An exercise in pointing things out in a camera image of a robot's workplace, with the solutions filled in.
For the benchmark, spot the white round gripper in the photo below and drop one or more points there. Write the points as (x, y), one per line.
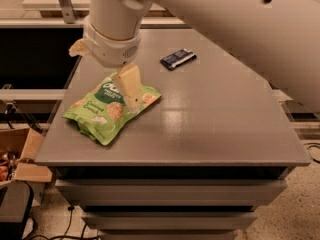
(111, 50)

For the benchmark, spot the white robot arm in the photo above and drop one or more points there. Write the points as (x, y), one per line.
(278, 39)

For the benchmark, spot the green rice chip bag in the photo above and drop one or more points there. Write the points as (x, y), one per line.
(101, 113)

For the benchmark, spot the dark blue snack bar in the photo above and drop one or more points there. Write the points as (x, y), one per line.
(178, 58)

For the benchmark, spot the brown cardboard box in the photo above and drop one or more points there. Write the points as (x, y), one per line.
(26, 144)

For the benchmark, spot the grey drawer cabinet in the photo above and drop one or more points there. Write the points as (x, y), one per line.
(195, 165)

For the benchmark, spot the metal railing frame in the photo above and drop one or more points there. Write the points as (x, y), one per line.
(72, 14)

